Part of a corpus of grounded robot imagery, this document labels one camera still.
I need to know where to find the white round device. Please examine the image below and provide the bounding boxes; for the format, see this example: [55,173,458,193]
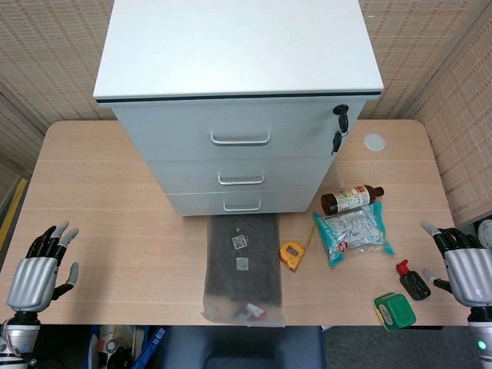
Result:
[476,218,492,251]

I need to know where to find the black key in lock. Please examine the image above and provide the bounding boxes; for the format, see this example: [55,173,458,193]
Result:
[332,104,352,134]

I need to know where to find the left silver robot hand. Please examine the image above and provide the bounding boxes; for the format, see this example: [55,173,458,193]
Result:
[5,219,81,312]

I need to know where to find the dark blue chair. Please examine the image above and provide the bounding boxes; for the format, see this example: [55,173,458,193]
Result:
[162,325,326,369]

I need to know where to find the teal plastic snack packet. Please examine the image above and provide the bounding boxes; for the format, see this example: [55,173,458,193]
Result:
[311,200,397,269]

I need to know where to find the white three-drawer cabinet body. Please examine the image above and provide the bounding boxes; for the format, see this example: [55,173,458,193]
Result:
[93,0,385,218]

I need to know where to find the yellow tape measure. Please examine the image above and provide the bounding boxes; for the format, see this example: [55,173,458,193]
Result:
[278,225,317,274]

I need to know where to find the small black bottle red cap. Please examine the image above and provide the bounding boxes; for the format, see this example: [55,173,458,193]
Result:
[395,258,433,301]

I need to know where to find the white round lid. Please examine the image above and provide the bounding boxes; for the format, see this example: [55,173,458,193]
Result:
[363,132,388,152]

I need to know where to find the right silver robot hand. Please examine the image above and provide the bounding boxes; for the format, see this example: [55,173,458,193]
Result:
[420,220,492,308]

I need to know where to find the medium silver drawer handle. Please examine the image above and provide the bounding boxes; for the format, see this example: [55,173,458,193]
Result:
[217,171,266,187]

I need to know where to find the grey metal cabinet drawer front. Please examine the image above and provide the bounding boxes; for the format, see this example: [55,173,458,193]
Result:
[147,155,340,195]

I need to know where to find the black fabric in plastic bag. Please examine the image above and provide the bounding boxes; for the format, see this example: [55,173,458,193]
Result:
[200,214,288,328]

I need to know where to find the large white drawer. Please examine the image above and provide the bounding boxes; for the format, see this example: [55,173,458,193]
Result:
[111,98,364,163]

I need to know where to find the black hanging key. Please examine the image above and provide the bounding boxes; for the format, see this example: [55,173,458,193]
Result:
[331,129,349,156]

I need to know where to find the long silver drawer handle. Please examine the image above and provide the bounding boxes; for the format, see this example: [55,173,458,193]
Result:
[209,129,271,147]

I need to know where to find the green plastic box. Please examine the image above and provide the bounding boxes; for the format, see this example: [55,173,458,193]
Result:
[373,292,417,331]

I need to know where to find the short silver drawer handle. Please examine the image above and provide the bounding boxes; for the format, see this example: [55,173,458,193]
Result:
[222,199,263,214]

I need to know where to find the brown glass bottle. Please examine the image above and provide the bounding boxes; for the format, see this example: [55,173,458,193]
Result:
[320,184,385,216]

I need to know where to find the blue cardboard box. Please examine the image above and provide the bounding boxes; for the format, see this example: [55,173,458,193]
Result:
[132,326,167,369]

